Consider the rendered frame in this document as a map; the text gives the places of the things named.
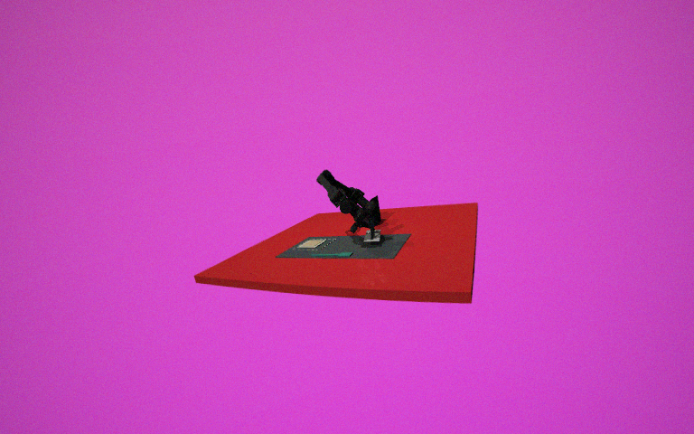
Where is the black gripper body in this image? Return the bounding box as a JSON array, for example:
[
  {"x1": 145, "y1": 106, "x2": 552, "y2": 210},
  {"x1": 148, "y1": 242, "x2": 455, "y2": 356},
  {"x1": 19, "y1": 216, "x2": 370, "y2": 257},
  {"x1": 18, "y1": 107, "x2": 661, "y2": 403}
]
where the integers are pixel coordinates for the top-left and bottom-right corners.
[{"x1": 349, "y1": 201, "x2": 377, "y2": 233}]

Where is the beige square tile with dark centre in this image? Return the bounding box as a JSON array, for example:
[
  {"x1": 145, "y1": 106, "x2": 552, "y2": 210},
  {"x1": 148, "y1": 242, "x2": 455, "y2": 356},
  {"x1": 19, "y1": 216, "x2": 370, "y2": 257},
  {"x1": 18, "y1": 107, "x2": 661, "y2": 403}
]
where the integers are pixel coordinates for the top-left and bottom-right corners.
[{"x1": 297, "y1": 240, "x2": 326, "y2": 248}]

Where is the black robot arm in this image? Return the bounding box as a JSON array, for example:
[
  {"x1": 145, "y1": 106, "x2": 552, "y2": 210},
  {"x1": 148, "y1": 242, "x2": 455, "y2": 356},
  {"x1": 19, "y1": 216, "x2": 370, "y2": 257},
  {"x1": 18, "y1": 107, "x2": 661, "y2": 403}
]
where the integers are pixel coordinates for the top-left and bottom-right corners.
[{"x1": 316, "y1": 169, "x2": 369, "y2": 224}]

